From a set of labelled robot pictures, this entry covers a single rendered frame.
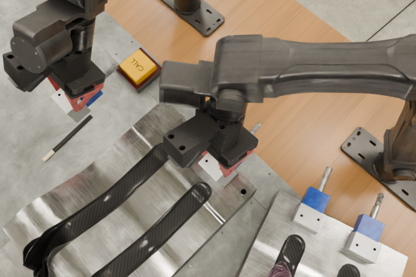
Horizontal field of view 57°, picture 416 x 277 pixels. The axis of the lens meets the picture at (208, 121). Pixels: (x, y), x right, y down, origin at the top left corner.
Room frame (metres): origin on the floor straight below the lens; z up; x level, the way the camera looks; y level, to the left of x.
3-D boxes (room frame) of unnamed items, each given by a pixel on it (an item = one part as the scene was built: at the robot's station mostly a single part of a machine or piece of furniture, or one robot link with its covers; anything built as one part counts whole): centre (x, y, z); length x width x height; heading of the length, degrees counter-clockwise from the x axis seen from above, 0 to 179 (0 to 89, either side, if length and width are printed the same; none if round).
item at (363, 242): (0.04, -0.29, 0.86); 0.13 x 0.05 x 0.05; 148
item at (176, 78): (0.23, 0.00, 1.13); 0.12 x 0.09 x 0.12; 79
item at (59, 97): (0.32, 0.22, 0.94); 0.13 x 0.05 x 0.05; 131
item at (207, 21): (0.60, 0.03, 0.84); 0.20 x 0.07 x 0.08; 42
